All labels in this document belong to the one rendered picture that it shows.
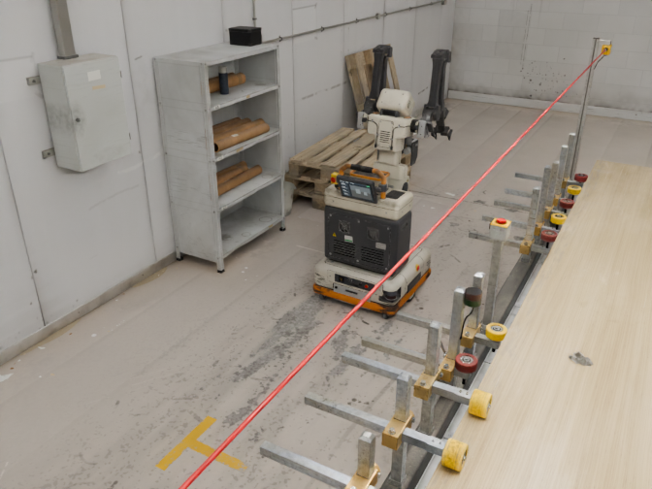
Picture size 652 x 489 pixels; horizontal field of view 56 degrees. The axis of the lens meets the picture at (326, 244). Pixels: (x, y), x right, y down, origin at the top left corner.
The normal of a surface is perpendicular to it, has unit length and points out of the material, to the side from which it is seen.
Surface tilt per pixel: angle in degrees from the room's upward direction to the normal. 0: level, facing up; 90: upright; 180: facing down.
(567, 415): 0
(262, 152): 90
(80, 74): 90
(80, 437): 0
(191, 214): 90
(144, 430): 0
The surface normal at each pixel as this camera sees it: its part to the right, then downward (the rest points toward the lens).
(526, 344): 0.00, -0.90
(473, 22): -0.49, 0.39
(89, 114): 0.87, 0.22
